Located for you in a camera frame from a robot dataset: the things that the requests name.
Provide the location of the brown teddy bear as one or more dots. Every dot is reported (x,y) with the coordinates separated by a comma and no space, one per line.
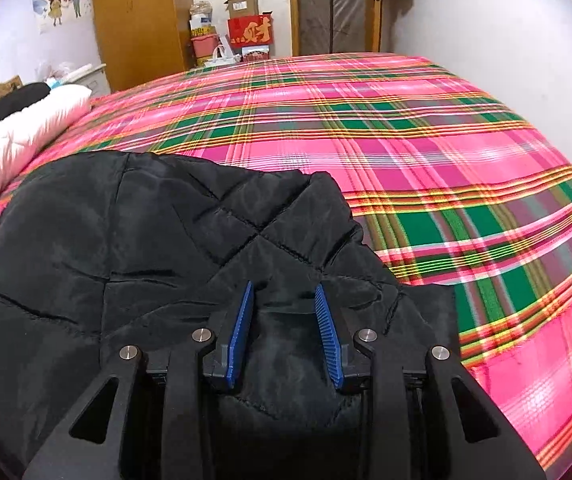
(10,86)

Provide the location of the pink plaid bed sheet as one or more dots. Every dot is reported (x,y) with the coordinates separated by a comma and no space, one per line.
(449,184)

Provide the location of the white folded duvet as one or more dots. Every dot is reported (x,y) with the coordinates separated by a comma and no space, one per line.
(25,133)

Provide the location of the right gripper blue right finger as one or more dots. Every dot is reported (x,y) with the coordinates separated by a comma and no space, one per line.
(332,336)

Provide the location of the wooden door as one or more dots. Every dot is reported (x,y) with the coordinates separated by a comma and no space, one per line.
(373,22)

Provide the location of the pink plastic bin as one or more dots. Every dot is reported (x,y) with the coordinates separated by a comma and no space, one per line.
(205,45)

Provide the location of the black folded garment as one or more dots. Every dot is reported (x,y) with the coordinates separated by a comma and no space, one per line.
(23,97)

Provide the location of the wooden wardrobe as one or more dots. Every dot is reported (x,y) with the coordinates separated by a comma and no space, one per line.
(142,40)

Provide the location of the red gift box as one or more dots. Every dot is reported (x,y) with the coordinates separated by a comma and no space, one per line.
(250,31)

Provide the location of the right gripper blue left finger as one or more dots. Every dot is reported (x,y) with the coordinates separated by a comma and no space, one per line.
(236,343)

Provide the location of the black padded jacket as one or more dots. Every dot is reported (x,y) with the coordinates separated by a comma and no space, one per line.
(105,249)

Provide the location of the white shopping bag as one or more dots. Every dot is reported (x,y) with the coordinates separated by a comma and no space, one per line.
(222,55)

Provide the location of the brown cardboard box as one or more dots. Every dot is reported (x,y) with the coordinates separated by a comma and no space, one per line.
(242,8)

